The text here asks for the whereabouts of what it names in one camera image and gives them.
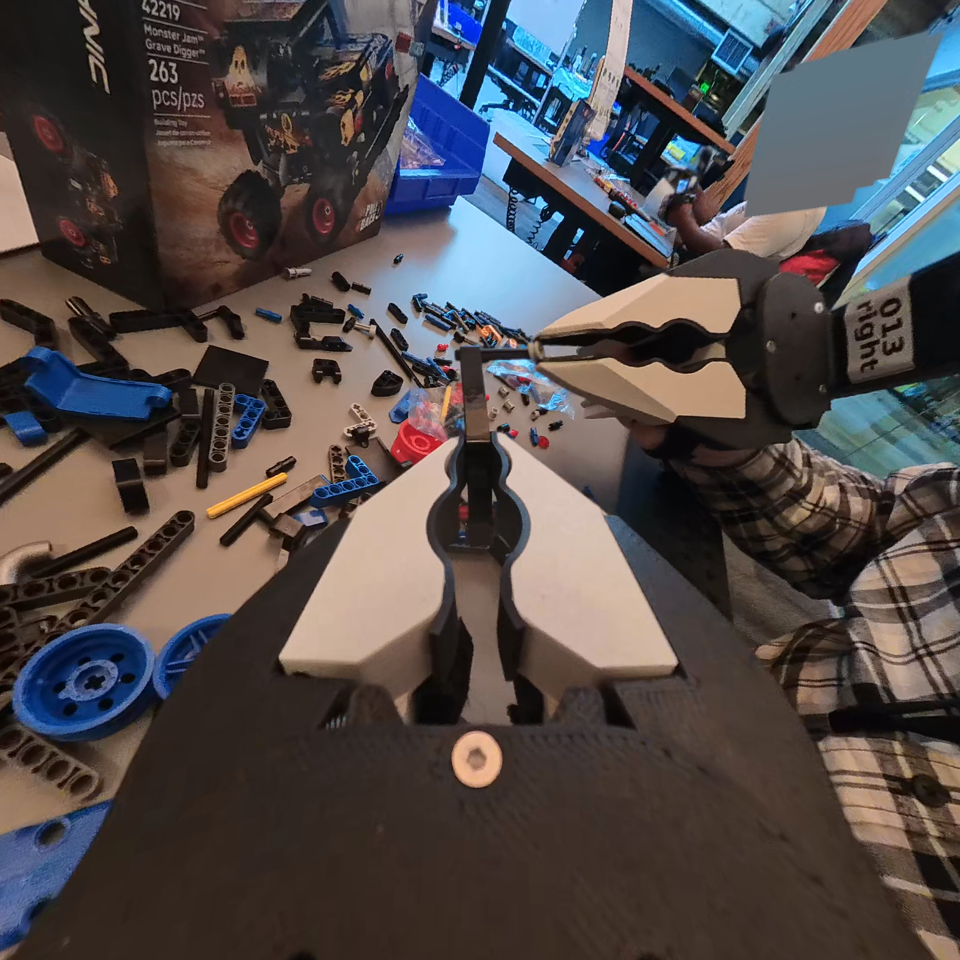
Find long yellow axle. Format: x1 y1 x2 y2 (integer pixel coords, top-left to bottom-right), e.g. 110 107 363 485
205 471 289 521

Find clear bag of small parts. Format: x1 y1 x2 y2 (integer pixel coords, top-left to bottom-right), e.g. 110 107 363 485
390 378 462 444

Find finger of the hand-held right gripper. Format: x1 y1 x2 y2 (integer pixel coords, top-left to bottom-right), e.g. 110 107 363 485
534 352 749 425
532 271 745 350

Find scattered small connector pieces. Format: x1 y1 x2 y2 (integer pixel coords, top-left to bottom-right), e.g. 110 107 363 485
330 251 571 451

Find blue holed panel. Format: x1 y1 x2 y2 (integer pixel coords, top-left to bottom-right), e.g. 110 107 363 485
0 799 114 952

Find blue storage bin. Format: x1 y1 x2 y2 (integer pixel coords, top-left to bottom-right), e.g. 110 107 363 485
384 72 490 219

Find red and black backpack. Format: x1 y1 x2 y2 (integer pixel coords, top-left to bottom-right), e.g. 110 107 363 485
780 221 877 305

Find blue short beam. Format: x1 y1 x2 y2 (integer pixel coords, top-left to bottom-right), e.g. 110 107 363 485
230 393 268 450

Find person's plaid shirt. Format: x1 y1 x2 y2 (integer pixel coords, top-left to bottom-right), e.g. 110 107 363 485
753 461 960 960

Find black strap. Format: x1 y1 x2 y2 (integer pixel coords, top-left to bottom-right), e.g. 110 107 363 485
825 701 960 744

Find grey desk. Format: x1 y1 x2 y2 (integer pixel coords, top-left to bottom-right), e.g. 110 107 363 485
0 195 646 837

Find pile of black beam pieces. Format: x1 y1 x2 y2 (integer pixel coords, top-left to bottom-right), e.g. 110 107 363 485
0 288 421 800

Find blue wheel hub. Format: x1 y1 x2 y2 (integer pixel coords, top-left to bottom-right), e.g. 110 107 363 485
152 612 235 702
12 622 157 744

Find black square panel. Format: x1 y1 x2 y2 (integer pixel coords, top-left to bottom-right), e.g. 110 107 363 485
192 344 270 399

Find printed toy truck box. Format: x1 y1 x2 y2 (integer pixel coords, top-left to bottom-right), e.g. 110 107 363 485
0 0 421 310

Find wooden workbench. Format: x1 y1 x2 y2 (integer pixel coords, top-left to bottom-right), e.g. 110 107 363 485
491 127 680 271
618 63 740 155

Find red wheel hub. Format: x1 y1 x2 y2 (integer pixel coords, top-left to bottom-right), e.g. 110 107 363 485
390 418 449 468

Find clear plastic bag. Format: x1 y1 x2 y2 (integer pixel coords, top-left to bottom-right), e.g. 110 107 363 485
486 358 577 421

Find black angled beam assembly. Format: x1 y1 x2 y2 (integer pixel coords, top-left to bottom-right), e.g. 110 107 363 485
453 345 500 547

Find blue angled beam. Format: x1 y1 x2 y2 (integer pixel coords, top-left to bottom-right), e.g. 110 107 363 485
309 453 381 510

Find silver curved pipe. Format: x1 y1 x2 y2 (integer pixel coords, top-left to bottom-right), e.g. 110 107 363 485
0 540 55 588

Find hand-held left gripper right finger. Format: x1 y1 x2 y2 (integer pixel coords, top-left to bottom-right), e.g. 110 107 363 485
495 433 680 724

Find blue curved panel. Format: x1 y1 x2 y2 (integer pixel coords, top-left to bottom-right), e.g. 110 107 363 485
21 346 175 423

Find grey straight beam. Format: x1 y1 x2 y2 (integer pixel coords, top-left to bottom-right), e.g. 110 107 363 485
207 382 238 474

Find person's right forearm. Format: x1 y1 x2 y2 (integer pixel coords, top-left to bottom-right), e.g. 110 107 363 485
663 435 912 601

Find dark carton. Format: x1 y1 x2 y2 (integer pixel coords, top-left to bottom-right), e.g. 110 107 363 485
547 97 599 168

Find person's right hand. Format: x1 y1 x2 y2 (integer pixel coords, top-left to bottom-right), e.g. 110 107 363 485
621 416 725 470

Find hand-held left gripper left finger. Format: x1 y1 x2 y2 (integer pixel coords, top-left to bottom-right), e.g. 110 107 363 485
277 437 475 726

